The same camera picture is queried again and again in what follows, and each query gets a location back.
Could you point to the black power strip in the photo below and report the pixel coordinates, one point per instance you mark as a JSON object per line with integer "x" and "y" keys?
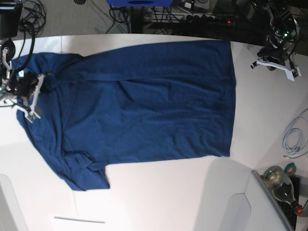
{"x": 212, "y": 20}

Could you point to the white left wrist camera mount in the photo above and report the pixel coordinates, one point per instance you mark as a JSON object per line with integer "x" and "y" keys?
{"x": 292, "y": 71}

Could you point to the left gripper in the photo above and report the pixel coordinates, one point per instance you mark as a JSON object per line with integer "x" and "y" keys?
{"x": 274, "y": 52}

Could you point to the black tray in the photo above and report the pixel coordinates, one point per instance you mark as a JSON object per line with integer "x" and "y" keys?
{"x": 286, "y": 208}

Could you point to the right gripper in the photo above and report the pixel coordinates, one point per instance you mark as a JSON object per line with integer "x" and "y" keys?
{"x": 22, "y": 88}

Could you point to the blue box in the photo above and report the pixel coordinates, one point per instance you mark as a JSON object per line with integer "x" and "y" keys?
{"x": 140, "y": 3}

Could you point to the blue t-shirt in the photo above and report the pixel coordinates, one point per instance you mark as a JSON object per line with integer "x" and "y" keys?
{"x": 151, "y": 102}

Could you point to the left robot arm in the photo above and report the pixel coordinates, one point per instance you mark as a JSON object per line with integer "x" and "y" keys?
{"x": 283, "y": 30}

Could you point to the clear plastic bottle red cap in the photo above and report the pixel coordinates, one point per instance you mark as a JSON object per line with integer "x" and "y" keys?
{"x": 281, "y": 187}

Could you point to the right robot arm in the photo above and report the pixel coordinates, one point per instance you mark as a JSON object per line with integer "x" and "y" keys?
{"x": 20, "y": 22}

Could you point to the green tape roll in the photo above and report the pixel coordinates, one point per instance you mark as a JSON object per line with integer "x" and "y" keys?
{"x": 290, "y": 169}

